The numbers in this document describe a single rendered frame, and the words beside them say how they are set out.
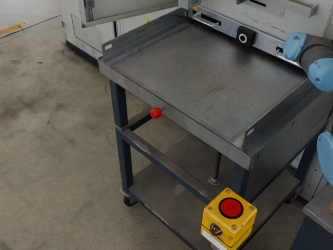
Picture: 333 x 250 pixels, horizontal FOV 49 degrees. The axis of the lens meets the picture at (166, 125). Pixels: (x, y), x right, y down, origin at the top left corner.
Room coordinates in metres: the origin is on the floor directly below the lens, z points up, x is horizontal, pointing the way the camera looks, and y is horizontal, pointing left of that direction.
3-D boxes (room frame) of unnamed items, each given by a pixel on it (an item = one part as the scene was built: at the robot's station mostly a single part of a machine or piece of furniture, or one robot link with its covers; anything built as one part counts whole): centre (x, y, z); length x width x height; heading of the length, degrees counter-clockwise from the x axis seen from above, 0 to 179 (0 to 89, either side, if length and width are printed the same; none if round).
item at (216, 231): (0.39, -0.10, 0.87); 0.03 x 0.01 x 0.03; 46
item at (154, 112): (0.81, 0.02, 0.82); 0.04 x 0.03 x 0.03; 136
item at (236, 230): (0.42, -0.13, 0.85); 0.08 x 0.08 x 0.10; 46
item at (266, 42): (1.13, -0.29, 0.90); 0.54 x 0.05 x 0.06; 46
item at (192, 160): (1.07, -0.23, 0.46); 0.64 x 0.58 x 0.66; 136
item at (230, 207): (0.42, -0.13, 0.90); 0.04 x 0.04 x 0.02
